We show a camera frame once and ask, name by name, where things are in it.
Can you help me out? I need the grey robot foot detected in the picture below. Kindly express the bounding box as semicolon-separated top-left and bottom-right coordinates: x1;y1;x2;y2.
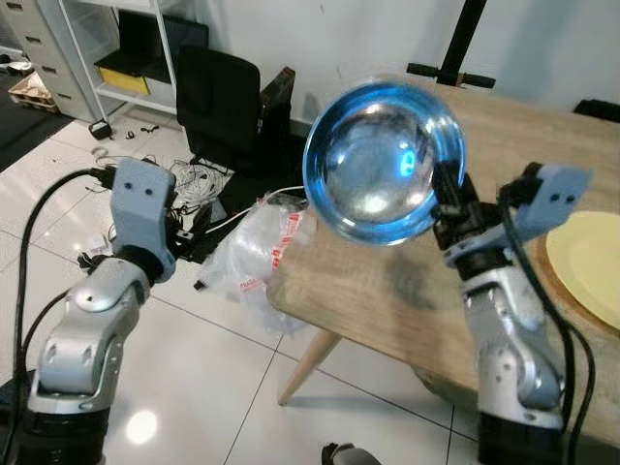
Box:
322;442;385;465

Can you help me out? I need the black stand with crossbar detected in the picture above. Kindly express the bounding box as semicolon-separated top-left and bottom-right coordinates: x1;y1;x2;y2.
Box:
406;0;498;91

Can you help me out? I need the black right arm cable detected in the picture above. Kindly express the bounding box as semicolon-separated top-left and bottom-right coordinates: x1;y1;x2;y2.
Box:
498;189;598;465

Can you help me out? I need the black case on shelf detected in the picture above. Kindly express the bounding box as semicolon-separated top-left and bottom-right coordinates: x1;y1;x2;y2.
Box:
101;9;210;80

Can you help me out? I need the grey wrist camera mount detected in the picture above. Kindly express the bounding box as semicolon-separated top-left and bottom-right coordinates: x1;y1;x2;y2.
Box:
500;163;594;244
108;157;179;283

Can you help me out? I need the white metal shelf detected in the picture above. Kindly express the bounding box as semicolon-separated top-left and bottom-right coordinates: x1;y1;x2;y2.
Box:
58;0;211;118

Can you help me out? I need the black chair backrest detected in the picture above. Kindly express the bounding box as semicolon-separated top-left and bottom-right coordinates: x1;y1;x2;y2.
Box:
573;98;620;124

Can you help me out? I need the black office chair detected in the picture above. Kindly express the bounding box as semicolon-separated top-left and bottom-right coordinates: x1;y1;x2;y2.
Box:
173;45;297;177

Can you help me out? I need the wooden table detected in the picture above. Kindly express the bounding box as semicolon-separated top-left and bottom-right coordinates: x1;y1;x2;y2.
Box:
265;76;620;450

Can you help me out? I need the yellow box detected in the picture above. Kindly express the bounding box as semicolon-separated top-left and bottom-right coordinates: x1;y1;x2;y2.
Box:
96;65;152;96

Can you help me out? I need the yellow plate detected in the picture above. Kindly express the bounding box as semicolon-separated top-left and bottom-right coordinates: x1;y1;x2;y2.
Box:
544;210;620;331

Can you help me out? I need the white cable tangle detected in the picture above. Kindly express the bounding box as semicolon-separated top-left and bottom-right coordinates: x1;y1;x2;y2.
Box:
169;159;235;212

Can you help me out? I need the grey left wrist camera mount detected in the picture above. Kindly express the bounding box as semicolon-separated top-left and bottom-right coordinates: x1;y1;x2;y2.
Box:
108;157;179;283

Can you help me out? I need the clear plastic bag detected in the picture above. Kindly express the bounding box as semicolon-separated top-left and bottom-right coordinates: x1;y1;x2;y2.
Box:
197;197;318;308

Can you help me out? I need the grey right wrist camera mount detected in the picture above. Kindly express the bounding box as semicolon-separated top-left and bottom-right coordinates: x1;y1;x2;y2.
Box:
500;163;594;244

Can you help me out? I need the blue glass bowl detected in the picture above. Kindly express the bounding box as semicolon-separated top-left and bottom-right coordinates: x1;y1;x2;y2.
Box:
302;79;468;248

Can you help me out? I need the grey drawer cabinet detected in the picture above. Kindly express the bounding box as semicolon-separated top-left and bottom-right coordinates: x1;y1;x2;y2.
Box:
0;0;98;123

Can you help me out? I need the wooden pallet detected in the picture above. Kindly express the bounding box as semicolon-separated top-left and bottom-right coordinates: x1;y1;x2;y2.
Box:
7;69;60;113

